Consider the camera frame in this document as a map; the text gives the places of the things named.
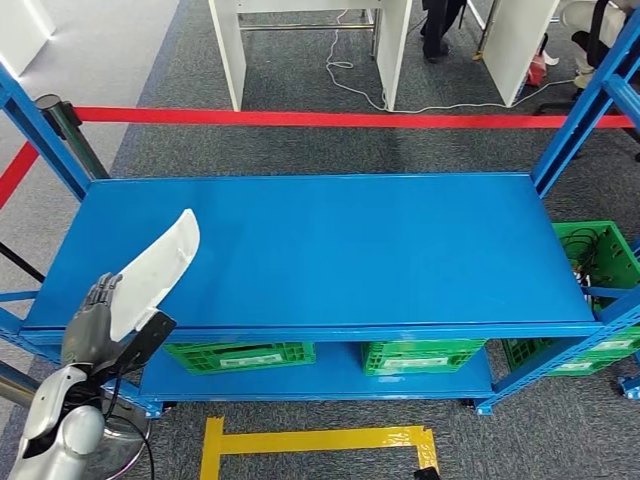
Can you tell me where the yellow floor tape square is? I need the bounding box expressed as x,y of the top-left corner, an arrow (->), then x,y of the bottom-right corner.
198,417 -> 441,480

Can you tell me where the red barrier belt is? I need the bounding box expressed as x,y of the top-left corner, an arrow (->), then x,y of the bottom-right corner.
0,140 -> 40,212
73,105 -> 633,130

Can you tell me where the person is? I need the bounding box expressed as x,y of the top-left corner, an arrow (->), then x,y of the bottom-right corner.
421,0 -> 469,65
558,0 -> 636,91

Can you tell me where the white floor cable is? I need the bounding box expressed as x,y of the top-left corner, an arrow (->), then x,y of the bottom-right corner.
325,9 -> 576,115

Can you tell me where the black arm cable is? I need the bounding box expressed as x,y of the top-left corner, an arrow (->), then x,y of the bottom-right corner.
75,370 -> 156,480

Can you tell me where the red bag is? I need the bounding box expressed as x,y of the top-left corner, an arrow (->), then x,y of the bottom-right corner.
525,33 -> 551,87

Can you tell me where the green plastic crate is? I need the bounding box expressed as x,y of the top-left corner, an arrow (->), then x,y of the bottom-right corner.
502,336 -> 640,379
361,339 -> 487,378
552,220 -> 640,362
162,341 -> 317,377

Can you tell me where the chrome stanchion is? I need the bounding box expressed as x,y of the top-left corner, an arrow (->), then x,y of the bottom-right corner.
35,93 -> 111,181
0,360 -> 151,480

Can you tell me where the black cable bundle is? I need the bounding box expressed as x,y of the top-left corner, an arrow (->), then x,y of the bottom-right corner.
562,227 -> 608,293

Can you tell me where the dark metal stanchion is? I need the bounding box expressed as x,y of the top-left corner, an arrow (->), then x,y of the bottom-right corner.
0,239 -> 46,285

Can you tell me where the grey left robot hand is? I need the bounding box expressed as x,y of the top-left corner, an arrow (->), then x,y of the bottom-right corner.
60,272 -> 177,386

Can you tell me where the white desk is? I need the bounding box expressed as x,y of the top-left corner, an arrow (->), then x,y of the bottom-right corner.
472,0 -> 561,109
207,0 -> 414,113

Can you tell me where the black office chair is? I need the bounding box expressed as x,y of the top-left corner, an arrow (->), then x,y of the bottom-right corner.
532,0 -> 618,117

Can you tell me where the white curved plastic part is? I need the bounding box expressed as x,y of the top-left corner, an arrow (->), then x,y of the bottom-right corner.
109,209 -> 202,344

